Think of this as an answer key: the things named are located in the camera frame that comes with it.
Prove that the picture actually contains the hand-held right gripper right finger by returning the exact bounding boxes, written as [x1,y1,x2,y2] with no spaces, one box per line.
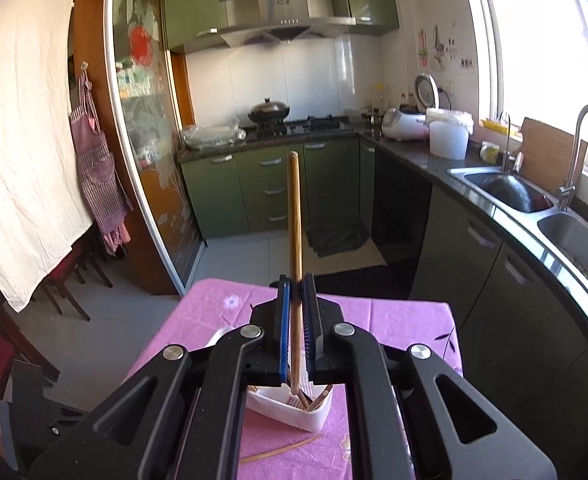
[301,274,559,480]

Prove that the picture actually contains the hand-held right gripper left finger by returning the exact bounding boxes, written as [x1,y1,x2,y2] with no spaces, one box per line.
[29,280,295,480]

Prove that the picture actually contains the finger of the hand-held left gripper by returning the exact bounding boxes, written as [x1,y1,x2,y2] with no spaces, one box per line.
[0,402,25,472]

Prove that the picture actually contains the plain light wooden chopstick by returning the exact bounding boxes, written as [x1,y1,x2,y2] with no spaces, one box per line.
[239,434,322,463]
[310,384,333,411]
[287,151,305,398]

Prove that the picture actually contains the white plastic utensil holder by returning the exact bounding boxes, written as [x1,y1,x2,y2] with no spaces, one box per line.
[246,380,335,433]

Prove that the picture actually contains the purple floral tablecloth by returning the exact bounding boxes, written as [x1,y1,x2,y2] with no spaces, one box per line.
[124,279,464,480]

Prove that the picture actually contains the dark floor mat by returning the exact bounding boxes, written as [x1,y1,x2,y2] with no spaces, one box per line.
[306,220,372,258]

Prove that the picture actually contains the dark wooden chair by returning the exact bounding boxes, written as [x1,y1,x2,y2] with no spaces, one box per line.
[39,237,115,321]

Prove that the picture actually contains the black cabinet front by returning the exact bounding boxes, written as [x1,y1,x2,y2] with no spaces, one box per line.
[372,147,433,301]

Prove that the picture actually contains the green base cabinets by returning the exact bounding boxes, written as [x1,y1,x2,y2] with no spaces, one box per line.
[180,137,375,240]

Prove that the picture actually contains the dark green sink cabinets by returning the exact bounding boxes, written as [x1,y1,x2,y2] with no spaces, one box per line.
[409,185,588,480]

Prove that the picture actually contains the dark stone countertop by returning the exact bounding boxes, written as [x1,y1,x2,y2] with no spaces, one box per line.
[176,125,588,356]

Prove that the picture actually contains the black gas stove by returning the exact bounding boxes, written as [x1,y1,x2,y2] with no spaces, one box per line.
[246,116,352,137]

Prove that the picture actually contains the plastic wrapped tray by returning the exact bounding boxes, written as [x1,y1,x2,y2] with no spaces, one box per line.
[181,117,247,150]

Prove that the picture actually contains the black wok with lid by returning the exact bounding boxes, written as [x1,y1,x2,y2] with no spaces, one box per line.
[248,97,292,126]

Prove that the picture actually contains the patterned glass sliding door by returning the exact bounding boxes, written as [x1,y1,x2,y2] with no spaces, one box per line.
[105,0,209,296]

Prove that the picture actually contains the white rice cooker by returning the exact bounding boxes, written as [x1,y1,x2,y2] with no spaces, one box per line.
[381,107,431,142]

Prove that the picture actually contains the pink checked apron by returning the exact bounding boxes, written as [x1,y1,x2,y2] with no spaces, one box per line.
[69,62,135,256]

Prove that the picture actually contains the white plastic bucket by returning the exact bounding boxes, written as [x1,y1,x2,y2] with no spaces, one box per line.
[426,107,474,160]

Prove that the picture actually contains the steel double sink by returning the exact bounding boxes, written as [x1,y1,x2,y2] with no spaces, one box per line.
[448,166,588,316]

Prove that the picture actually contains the white hanging sheet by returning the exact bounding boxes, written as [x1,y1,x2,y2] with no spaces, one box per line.
[0,0,95,313]

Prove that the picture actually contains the small steel faucet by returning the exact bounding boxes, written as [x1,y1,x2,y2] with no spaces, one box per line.
[500,112,524,173]

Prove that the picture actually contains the yellow tray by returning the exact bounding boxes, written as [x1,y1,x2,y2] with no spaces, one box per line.
[480,119,519,135]

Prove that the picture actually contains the wooden cutting board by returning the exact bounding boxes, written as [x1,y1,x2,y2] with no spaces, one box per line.
[518,117,588,193]

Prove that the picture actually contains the tall steel faucet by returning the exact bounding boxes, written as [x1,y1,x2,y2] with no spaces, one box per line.
[556,104,588,211]

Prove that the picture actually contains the steel range hood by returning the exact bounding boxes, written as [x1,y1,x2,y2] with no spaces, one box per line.
[198,0,357,48]

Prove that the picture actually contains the kitchen window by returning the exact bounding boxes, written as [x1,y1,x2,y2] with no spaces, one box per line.
[474,0,588,126]

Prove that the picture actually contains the pink wall sticker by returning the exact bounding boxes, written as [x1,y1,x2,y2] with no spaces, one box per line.
[416,27,432,68]

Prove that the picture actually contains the purple wall sticker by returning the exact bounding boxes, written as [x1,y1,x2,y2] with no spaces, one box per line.
[433,25,449,71]

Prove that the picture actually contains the green wall cabinets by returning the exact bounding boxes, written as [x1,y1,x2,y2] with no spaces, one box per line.
[163,0,401,53]

